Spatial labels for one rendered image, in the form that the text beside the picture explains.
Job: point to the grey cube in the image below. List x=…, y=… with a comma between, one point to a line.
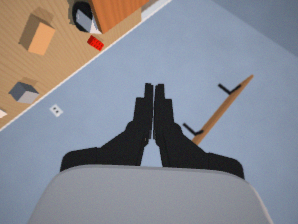
x=24, y=93

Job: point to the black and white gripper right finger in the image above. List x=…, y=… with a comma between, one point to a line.
x=178, y=151

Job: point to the white rectangular block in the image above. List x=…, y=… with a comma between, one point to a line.
x=2, y=113

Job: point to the wooden dolly with black caster wheels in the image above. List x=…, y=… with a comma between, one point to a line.
x=106, y=14

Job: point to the red toy brick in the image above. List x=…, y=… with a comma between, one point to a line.
x=95, y=43

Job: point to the light brown wooden block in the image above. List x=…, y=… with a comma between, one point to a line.
x=37, y=35

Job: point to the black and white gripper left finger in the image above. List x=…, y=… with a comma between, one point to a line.
x=124, y=148

